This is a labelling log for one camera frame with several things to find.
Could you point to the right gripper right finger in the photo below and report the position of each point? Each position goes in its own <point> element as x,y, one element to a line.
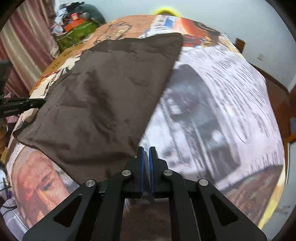
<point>198,210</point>

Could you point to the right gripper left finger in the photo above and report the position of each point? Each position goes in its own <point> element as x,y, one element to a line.
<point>94,210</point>

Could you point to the brown garment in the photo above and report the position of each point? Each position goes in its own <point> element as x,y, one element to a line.
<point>94,116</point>

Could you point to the striped pink curtain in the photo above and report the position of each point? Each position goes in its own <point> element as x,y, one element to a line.
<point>27,42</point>

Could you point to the green patterned storage bag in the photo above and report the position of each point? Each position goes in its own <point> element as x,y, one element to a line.
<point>76,35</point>

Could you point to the orange box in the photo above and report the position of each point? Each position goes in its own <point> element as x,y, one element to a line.
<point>73,24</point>

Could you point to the dark grey plush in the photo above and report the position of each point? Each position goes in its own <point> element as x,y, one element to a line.
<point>92,13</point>

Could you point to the yellow hoop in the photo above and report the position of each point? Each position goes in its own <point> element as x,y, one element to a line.
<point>166,11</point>

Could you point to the wall outlet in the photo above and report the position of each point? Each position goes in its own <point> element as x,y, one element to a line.
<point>260,57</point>

